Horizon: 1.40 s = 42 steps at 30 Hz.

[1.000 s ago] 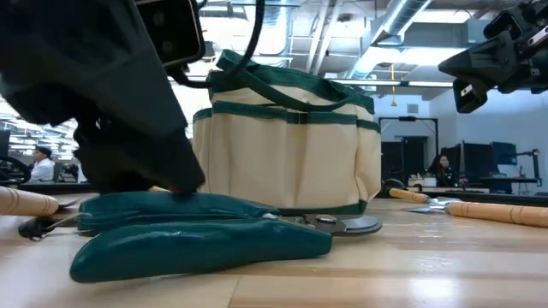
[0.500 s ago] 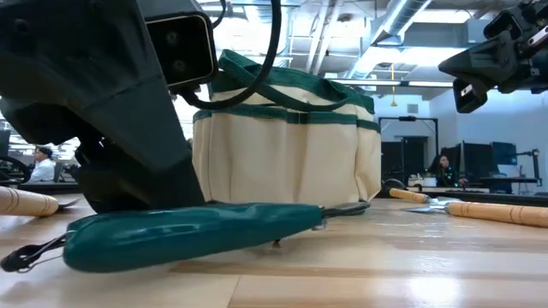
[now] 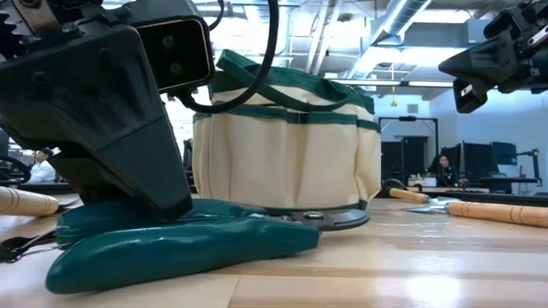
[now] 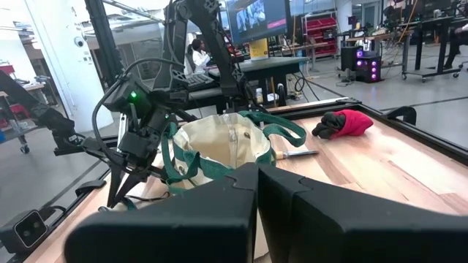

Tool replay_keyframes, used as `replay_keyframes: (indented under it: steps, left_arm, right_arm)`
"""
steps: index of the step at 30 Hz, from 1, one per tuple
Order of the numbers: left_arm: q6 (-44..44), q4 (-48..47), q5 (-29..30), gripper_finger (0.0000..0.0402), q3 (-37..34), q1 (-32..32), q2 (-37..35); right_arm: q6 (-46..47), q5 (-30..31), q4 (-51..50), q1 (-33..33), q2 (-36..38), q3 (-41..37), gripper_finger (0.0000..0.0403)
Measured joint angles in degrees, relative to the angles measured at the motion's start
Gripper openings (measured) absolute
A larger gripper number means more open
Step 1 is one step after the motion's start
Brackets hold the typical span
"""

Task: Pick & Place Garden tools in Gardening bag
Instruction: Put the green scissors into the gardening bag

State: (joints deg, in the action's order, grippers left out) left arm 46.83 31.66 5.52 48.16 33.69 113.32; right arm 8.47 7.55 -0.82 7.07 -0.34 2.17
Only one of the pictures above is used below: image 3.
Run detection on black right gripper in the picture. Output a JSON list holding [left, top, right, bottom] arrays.
[[438, 0, 548, 115]]

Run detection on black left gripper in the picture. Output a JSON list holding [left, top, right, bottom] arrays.
[[0, 0, 202, 222]]

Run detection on steel trowel wooden handle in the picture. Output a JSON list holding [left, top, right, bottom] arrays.
[[0, 186, 82, 217], [401, 199, 548, 228], [388, 187, 463, 205]]

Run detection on green-handled pruning shears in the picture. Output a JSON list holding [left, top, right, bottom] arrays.
[[0, 198, 372, 295]]

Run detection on cream green-trimmed gardening bag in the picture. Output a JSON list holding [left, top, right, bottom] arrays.
[[191, 49, 383, 211]]

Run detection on ceiling light strip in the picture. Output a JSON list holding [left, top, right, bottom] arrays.
[[331, 79, 455, 89]]

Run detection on blue tinted computer monitor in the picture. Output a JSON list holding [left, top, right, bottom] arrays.
[[491, 141, 519, 167]]

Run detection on black computer monitor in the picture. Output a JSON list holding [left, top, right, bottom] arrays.
[[461, 141, 493, 181]]

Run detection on person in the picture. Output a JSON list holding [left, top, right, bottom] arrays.
[[426, 153, 470, 188], [26, 147, 57, 184]]

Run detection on yellow hanging cord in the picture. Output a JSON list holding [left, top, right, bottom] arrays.
[[389, 62, 398, 108]]

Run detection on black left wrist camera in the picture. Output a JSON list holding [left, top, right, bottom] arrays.
[[135, 17, 216, 94]]

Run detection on silver ceiling duct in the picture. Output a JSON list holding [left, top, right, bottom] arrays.
[[371, 0, 433, 47]]

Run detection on black left camera cable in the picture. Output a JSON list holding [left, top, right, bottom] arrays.
[[176, 0, 280, 115]]

